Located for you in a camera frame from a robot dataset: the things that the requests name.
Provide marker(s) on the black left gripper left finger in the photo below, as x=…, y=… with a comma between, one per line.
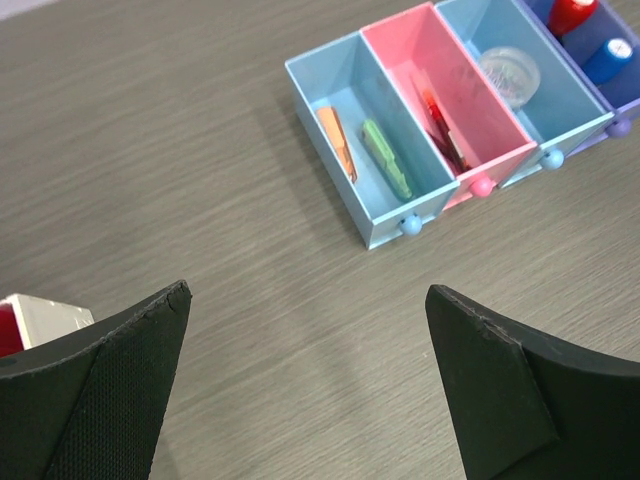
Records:
x=91, y=404

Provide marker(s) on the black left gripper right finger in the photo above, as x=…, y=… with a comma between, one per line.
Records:
x=527, y=405

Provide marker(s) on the sky blue drawer box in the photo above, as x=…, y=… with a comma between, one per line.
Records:
x=347, y=75

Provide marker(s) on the clear red pen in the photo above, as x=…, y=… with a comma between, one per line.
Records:
x=456, y=154

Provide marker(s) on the blue glue bottle grey cap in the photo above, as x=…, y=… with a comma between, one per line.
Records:
x=608, y=60

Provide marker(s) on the orange highlighter marker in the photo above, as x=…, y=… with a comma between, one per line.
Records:
x=331, y=123

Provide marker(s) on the pink drawer box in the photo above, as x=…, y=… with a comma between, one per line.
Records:
x=421, y=53

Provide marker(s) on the red black stamp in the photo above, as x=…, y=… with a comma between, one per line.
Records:
x=567, y=15

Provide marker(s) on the purple drawer box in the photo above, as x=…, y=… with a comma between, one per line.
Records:
x=621, y=94

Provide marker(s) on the white red box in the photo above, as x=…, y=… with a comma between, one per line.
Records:
x=29, y=321

